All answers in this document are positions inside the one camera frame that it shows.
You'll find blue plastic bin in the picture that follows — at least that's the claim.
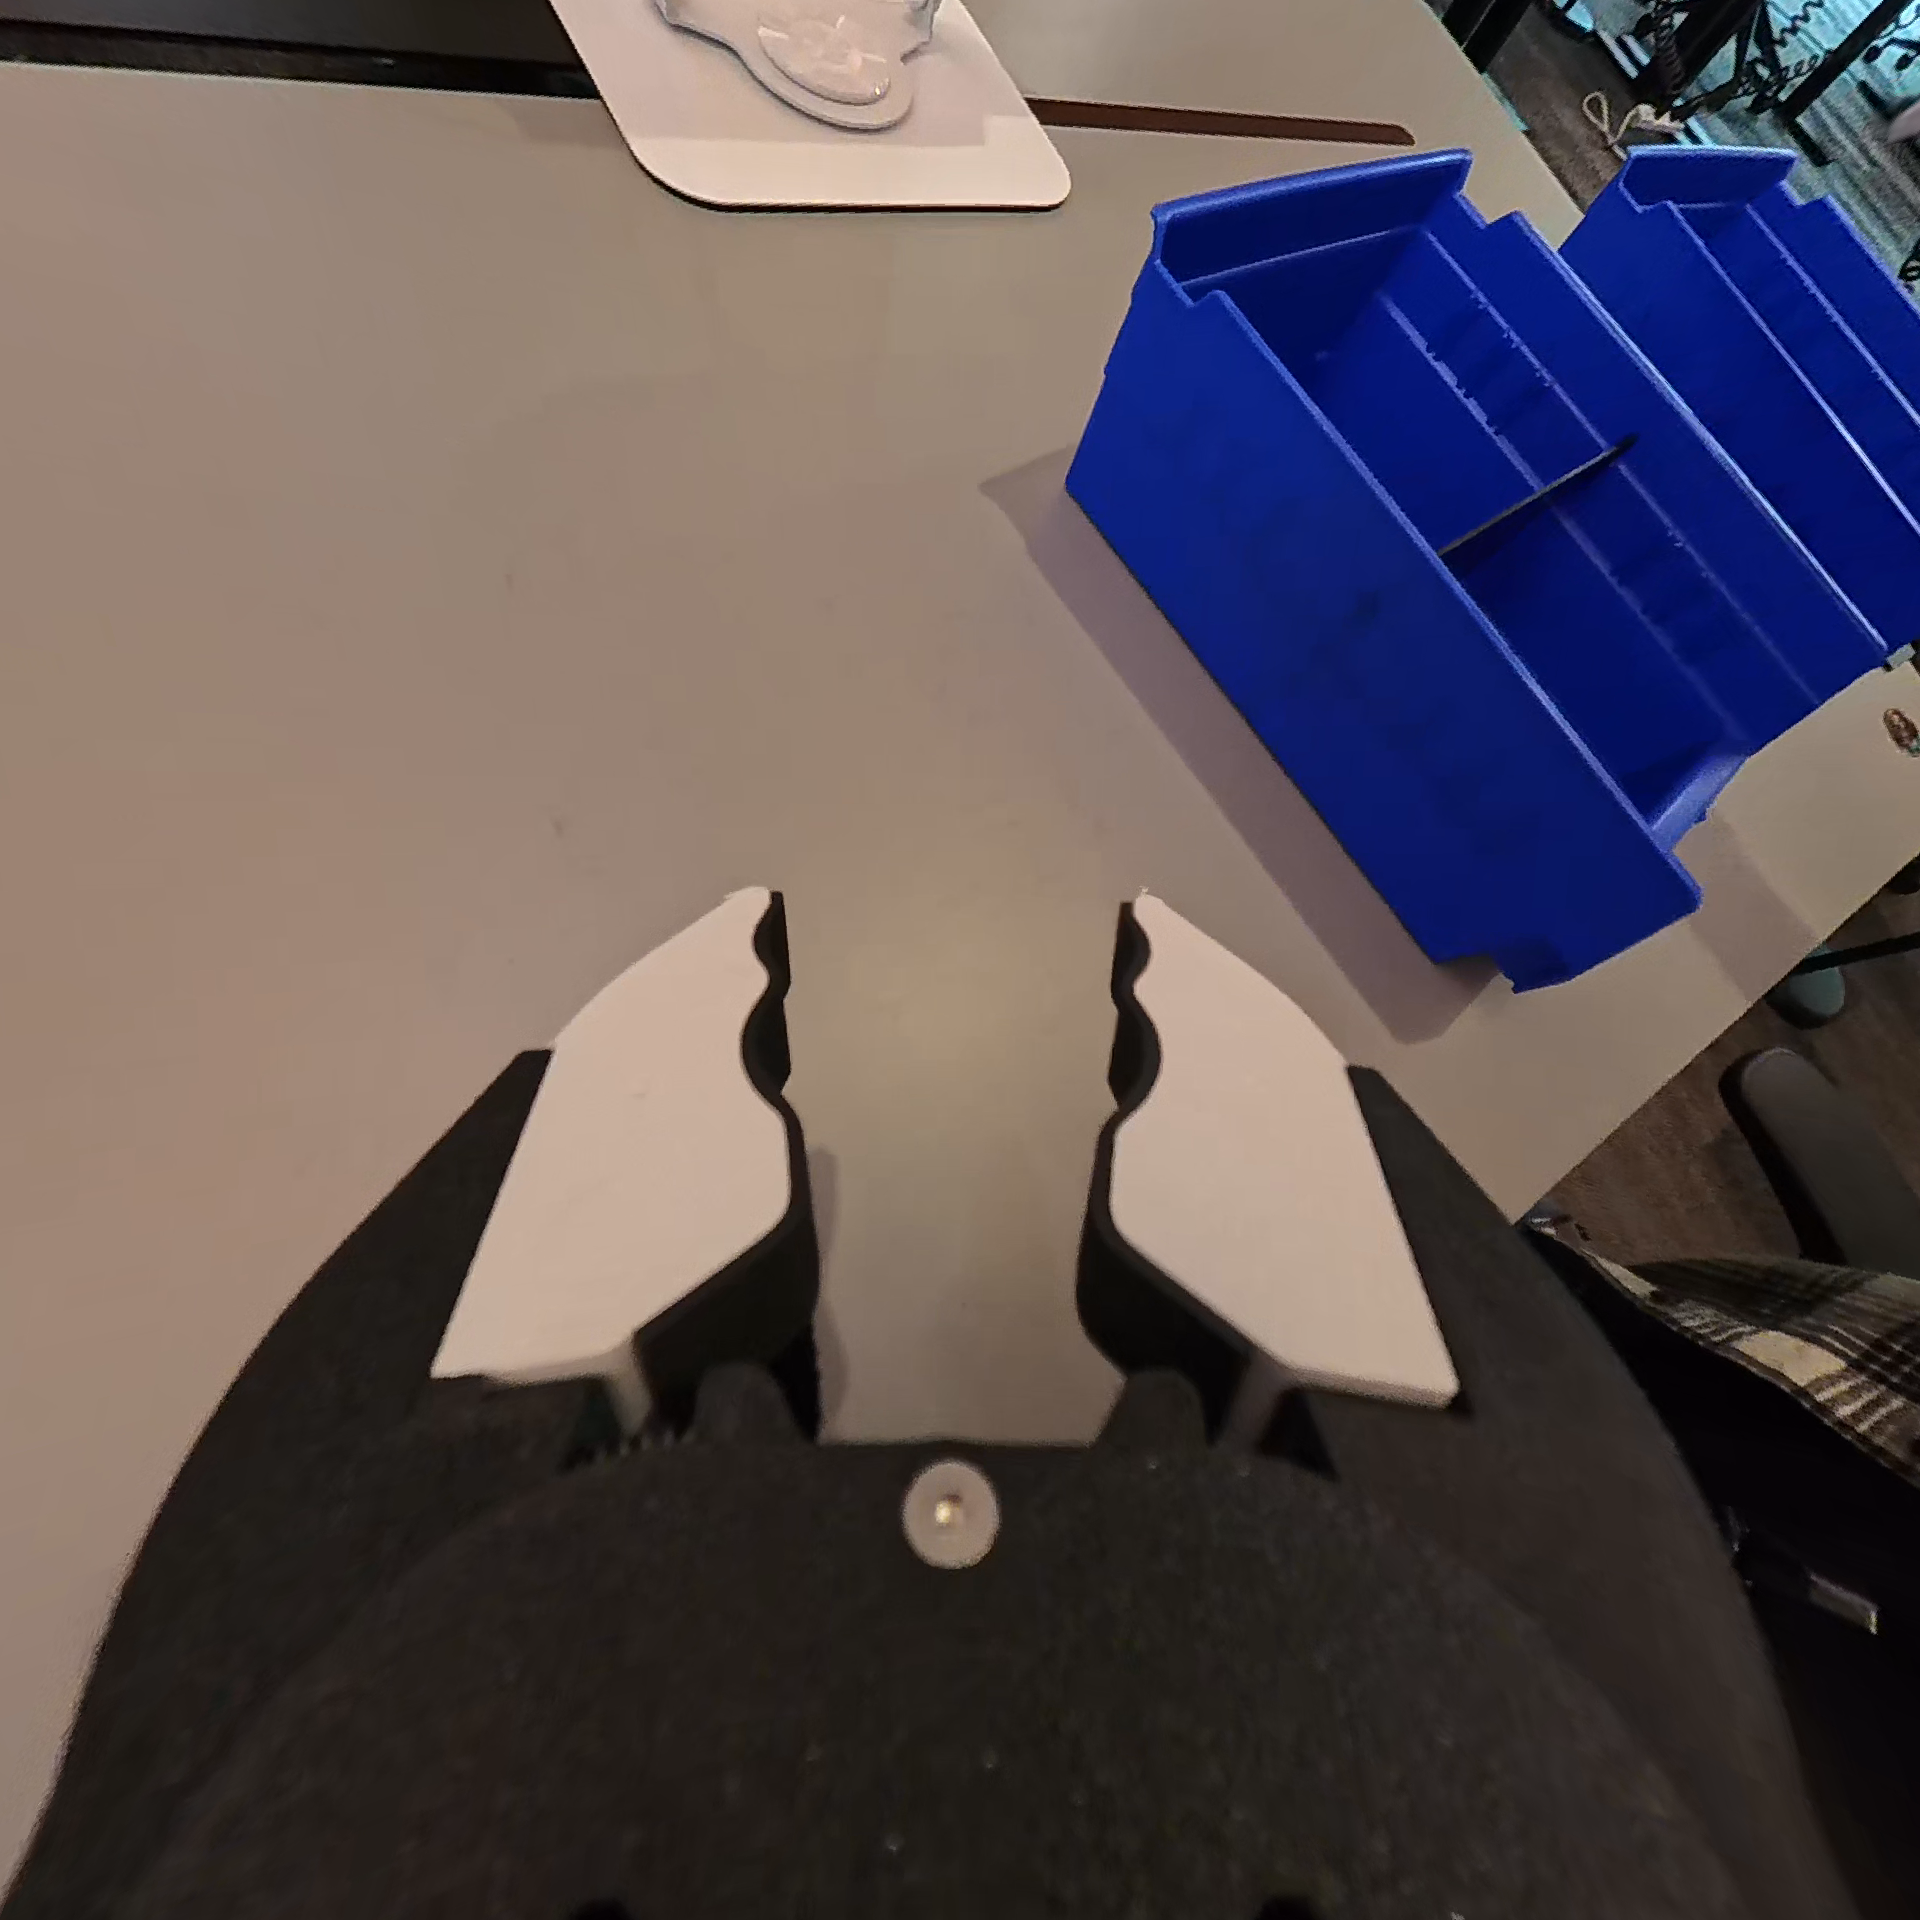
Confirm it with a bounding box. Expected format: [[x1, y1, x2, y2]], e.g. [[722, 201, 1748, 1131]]
[[1561, 143, 1920, 697]]

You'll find blue bin with black divider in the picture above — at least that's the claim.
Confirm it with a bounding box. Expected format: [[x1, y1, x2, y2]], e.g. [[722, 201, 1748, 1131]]
[[1065, 148, 1757, 997]]

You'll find white document stand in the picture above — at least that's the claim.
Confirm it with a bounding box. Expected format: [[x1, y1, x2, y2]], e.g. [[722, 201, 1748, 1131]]
[[546, 0, 1074, 209]]

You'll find black bin divider plate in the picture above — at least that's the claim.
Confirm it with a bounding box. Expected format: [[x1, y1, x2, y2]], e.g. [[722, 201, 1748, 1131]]
[[1436, 434, 1644, 565]]

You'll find person's plaid shirt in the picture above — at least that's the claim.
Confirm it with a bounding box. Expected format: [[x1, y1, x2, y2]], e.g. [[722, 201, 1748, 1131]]
[[1530, 1212, 1920, 1487]]

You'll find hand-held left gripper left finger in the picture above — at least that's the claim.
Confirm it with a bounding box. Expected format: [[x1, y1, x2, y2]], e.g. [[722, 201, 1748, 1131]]
[[430, 887, 822, 1433]]

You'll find black desk cable cover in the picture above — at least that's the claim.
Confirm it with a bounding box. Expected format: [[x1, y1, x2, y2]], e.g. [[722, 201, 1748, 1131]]
[[0, 17, 603, 104]]

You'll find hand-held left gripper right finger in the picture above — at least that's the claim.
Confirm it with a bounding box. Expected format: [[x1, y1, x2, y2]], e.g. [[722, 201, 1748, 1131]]
[[1076, 892, 1461, 1464]]

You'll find grey office chair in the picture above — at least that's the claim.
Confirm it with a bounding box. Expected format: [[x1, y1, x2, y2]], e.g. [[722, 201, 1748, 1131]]
[[1719, 1047, 1898, 1267]]

